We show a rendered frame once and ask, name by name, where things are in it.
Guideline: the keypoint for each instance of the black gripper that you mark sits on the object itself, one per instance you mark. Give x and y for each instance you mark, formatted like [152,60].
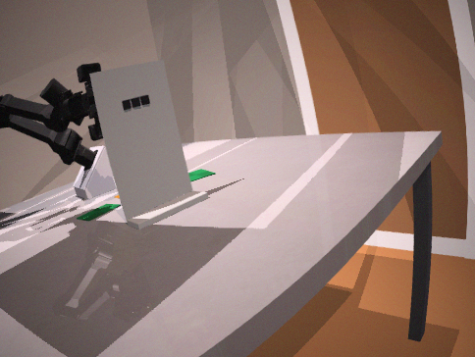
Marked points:
[87,102]

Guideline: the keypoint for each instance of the grey panel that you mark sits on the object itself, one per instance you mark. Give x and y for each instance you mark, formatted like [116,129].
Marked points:
[143,144]

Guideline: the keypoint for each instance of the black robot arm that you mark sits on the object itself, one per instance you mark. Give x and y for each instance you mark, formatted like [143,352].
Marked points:
[22,115]

